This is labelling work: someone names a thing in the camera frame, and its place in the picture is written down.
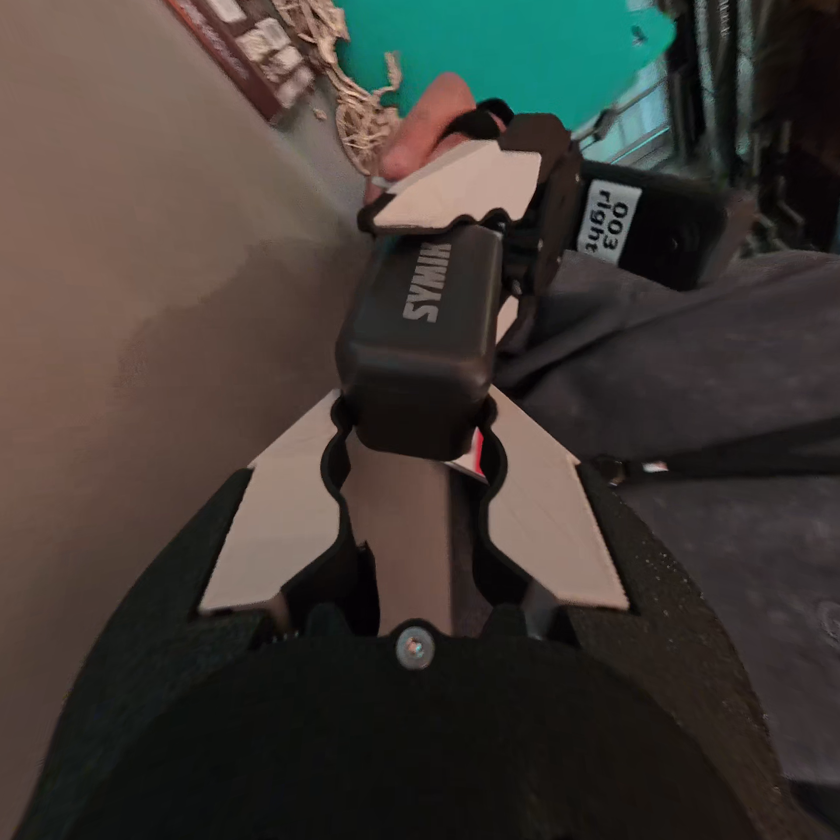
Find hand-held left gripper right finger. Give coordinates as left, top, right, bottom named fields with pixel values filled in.
left=471, top=386, right=630, bottom=639

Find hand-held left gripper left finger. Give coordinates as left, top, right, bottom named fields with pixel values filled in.
left=198, top=389, right=380, bottom=636

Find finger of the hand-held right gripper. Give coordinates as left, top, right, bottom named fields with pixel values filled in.
left=356, top=140, right=543, bottom=237
left=493, top=298, right=526, bottom=349

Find black battery charging case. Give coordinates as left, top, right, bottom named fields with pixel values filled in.
left=335, top=220, right=506, bottom=462

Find person's right hand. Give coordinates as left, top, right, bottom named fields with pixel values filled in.
left=364, top=72, right=508, bottom=204

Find wooden bicycle model parts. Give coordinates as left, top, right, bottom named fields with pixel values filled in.
left=272, top=0, right=406, bottom=177

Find teal mat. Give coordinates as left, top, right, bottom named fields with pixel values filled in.
left=331, top=0, right=678, bottom=135

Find person's grey sweatshirt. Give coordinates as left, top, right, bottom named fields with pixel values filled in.
left=492, top=248, right=840, bottom=791

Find brown cardboard box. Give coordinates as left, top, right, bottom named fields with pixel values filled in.
left=164, top=0, right=317, bottom=123

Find black lanyard strap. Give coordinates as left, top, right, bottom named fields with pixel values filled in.
left=591, top=433, right=840, bottom=488

